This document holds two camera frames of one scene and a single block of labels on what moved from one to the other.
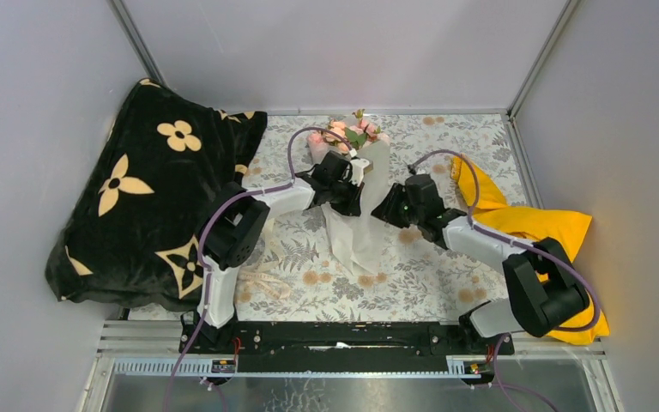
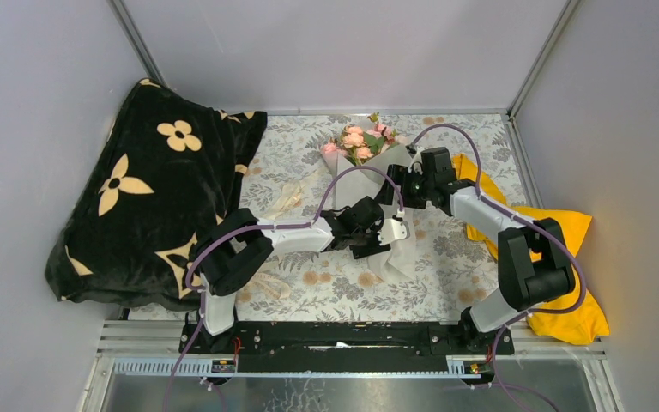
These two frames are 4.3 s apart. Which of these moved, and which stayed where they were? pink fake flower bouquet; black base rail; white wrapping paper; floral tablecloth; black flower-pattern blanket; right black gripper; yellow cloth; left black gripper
Moved: white wrapping paper; left black gripper; pink fake flower bouquet; right black gripper
Stayed: yellow cloth; black flower-pattern blanket; floral tablecloth; black base rail
